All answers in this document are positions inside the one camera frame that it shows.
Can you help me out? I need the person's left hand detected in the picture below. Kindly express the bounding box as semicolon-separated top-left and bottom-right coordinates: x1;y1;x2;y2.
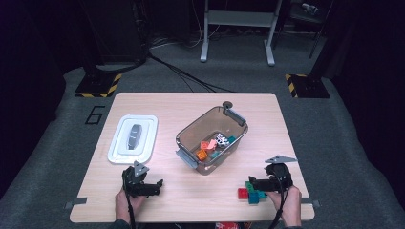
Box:
115;188;147;225

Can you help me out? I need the dark curtain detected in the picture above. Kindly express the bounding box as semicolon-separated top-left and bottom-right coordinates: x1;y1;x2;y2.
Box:
0;0;82;195
321;0;405;198

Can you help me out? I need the blue toy brick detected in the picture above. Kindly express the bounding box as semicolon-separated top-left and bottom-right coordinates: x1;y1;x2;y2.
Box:
247;191;261;205

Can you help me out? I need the person's right hand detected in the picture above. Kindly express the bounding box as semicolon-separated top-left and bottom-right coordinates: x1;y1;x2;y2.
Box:
266;185;303;228

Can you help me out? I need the green toy brick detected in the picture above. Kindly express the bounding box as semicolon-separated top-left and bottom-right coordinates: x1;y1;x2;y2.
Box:
244;180;260;194

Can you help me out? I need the white box lid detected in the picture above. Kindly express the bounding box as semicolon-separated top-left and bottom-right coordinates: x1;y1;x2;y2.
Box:
107;114;160;165

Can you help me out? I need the grey tape piece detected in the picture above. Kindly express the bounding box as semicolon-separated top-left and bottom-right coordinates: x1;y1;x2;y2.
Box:
300;197;321;208
64;197;88;211

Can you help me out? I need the white toy ambulance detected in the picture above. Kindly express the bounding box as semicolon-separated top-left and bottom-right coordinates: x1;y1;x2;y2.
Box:
214;133;231;149

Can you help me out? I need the black floor cable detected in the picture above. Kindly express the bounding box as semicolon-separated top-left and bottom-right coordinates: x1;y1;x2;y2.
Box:
147;53;235;94

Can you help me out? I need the black side table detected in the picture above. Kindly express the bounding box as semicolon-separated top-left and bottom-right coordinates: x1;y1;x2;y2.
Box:
285;0;329;60

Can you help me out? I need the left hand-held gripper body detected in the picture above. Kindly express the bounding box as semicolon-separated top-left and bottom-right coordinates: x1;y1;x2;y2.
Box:
122;160;150;198

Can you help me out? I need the white floor cable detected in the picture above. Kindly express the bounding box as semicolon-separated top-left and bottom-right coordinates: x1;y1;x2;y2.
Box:
149;27;224;50

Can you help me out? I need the red patterned object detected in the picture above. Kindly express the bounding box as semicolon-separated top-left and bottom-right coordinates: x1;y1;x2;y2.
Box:
215;221;240;229

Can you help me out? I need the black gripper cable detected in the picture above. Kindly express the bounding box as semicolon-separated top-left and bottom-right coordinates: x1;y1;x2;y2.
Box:
122;179;137;229
268;171;289;229

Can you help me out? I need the black equipment cabinet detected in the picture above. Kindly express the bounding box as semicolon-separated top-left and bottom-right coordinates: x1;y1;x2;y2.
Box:
79;0;149;65

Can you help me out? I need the transparent brown storage box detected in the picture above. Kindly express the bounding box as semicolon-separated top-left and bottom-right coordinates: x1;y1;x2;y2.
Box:
175;104;249;176

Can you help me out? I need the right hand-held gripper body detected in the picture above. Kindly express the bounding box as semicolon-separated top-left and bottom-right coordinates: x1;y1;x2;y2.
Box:
264;155;299;195

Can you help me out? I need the black striped stand base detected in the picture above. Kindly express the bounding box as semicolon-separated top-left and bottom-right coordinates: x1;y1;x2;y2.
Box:
285;73;331;99
75;73;123;98

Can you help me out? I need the white metal desk frame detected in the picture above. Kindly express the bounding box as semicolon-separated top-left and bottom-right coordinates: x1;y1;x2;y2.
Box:
200;0;283;67

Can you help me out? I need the small grey device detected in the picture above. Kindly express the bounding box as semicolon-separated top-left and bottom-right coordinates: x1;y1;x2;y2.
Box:
300;2;319;15

